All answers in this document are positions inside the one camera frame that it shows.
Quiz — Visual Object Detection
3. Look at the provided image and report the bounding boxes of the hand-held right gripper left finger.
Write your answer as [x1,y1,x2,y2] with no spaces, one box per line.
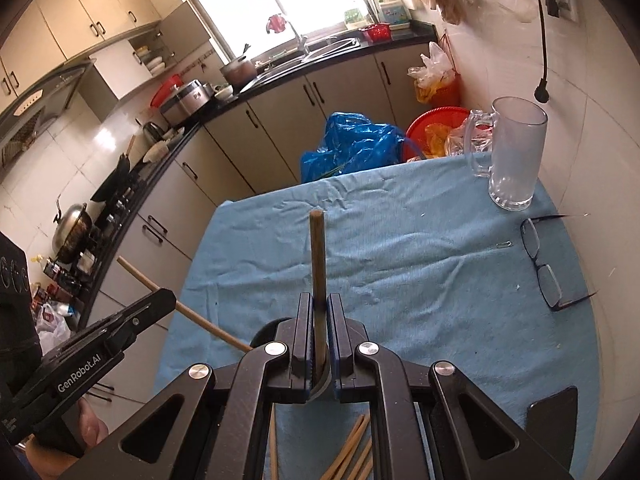
[67,292,316,480]

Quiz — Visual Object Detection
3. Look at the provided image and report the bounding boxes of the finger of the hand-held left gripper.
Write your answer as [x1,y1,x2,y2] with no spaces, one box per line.
[106,288,178,354]

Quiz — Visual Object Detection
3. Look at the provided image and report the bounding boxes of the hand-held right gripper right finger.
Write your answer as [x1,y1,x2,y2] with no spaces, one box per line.
[327,293,576,480]

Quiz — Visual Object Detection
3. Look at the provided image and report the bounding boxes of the person's left hand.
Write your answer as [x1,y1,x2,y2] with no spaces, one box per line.
[77,402,110,448]

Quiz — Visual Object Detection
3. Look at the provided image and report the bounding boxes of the blue table cloth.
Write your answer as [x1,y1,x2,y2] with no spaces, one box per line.
[154,152,581,480]

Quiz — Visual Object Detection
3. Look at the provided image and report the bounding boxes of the black wok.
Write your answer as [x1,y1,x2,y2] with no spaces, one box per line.
[91,152,134,204]

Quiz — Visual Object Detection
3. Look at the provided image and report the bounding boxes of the blue plastic bag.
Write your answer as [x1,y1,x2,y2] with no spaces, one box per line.
[300,111,408,185]

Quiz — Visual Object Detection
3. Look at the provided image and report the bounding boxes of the beige lower cabinets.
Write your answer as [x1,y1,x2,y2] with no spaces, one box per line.
[90,50,466,411]

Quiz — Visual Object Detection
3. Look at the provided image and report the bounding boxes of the beige cabinets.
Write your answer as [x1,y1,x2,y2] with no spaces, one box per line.
[0,0,163,106]
[90,50,466,411]

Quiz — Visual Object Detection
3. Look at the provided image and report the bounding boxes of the silver rice cooker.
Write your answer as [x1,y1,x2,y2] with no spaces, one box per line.
[160,79,216,126]

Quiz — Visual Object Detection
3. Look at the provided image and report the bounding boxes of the dark framed eyeglasses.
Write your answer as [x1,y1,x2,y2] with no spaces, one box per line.
[519,214,598,312]

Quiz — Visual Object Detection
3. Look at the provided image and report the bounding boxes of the red plastic lid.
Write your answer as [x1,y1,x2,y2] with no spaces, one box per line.
[150,74,182,109]

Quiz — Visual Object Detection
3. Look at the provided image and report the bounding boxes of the yellow plastic bag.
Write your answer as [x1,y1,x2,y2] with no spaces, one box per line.
[425,124,451,157]

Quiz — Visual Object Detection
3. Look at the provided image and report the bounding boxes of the black smartphone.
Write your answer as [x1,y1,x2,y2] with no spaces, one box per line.
[525,386,580,466]

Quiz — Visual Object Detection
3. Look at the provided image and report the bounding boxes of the clear plastic bag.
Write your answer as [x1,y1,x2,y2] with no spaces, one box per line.
[444,126,493,157]

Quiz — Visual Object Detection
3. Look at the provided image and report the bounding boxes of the grey range hood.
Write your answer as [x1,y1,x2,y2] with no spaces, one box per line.
[0,57,96,161]

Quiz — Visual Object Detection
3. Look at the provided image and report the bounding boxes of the red plastic basin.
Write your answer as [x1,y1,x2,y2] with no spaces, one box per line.
[405,106,472,161]

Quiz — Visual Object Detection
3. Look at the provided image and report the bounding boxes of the brown cooking pot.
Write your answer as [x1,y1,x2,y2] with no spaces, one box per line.
[219,54,257,92]

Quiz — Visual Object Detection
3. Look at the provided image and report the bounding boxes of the clear glass mug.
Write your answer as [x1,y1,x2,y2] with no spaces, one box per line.
[462,96,549,212]

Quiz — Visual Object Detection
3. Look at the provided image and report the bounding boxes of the orange trash bin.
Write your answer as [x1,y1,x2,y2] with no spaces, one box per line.
[415,72,461,109]

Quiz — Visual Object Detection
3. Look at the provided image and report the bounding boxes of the steel kitchen sink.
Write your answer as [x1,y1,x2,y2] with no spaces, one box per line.
[252,37,362,79]

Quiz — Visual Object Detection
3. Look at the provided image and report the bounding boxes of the white crumpled plastic bag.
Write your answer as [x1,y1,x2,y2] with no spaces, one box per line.
[407,41,458,92]

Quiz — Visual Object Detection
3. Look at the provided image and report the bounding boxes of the beige upper cabinets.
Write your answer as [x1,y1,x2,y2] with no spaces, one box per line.
[0,0,163,106]

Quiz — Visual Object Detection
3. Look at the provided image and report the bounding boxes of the steel faucet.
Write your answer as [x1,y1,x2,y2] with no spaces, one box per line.
[285,20,310,55]

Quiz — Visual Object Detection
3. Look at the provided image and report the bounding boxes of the red plastic basket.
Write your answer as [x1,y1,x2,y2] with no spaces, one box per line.
[360,23,392,43]

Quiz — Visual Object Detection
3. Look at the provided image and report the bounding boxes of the black kitchen countertop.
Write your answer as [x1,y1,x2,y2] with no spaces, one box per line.
[50,20,439,311]

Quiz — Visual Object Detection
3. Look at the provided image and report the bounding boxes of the white detergent bottle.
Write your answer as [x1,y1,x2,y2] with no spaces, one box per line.
[376,0,412,29]

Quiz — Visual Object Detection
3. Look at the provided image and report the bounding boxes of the black power cable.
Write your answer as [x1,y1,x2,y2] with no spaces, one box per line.
[522,0,562,104]

